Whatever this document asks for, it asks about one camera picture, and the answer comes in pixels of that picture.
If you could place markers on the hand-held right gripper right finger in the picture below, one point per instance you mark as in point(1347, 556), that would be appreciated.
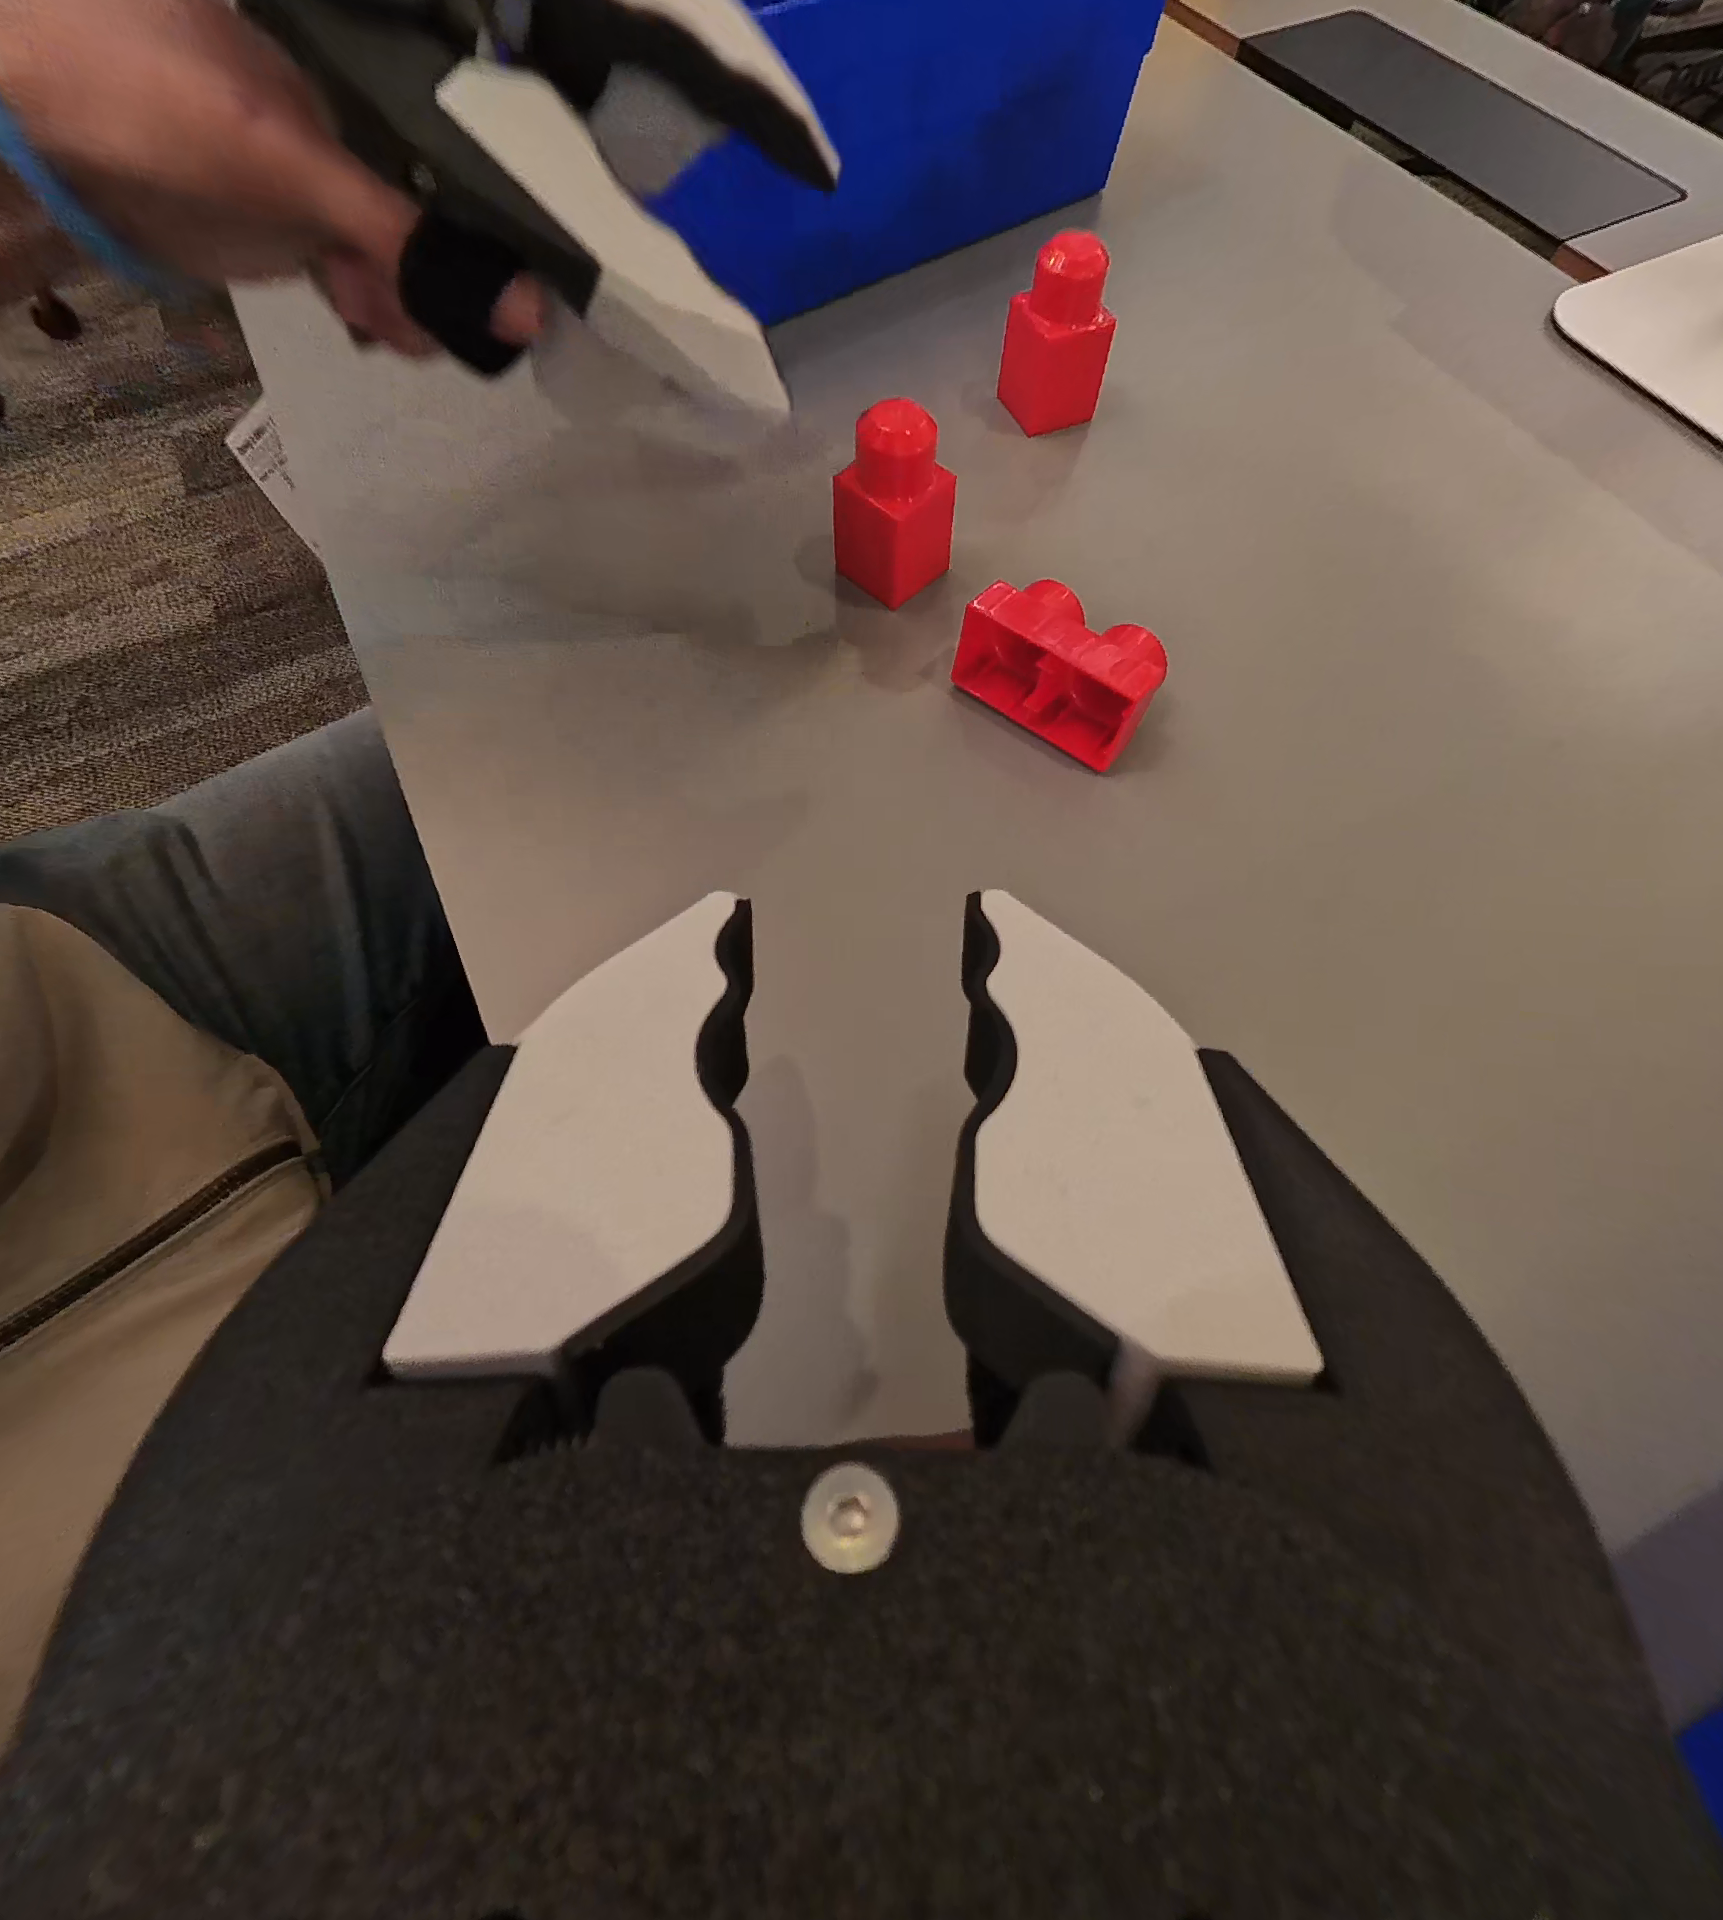
point(1147, 1201)

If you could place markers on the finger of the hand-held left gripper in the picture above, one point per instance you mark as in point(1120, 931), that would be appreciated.
point(727, 77)
point(635, 286)

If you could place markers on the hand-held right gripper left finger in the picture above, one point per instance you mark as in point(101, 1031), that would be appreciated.
point(564, 1201)

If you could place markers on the red mega block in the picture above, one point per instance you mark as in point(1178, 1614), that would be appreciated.
point(1059, 675)
point(1059, 344)
point(892, 511)

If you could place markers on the person's left hand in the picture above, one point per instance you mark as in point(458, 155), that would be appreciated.
point(171, 134)

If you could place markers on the blue wristband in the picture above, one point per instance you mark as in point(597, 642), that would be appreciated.
point(24, 134)

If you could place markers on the printed paper sheet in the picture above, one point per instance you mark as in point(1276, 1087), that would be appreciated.
point(267, 458)

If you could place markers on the person's jeans leg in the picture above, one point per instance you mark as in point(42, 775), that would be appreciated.
point(232, 901)

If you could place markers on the person's beige jacket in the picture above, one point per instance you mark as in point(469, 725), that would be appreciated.
point(52, 1292)

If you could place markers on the black flat panel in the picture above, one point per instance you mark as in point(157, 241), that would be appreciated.
point(1462, 108)

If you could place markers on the white board stand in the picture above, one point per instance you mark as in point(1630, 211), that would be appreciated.
point(1702, 344)

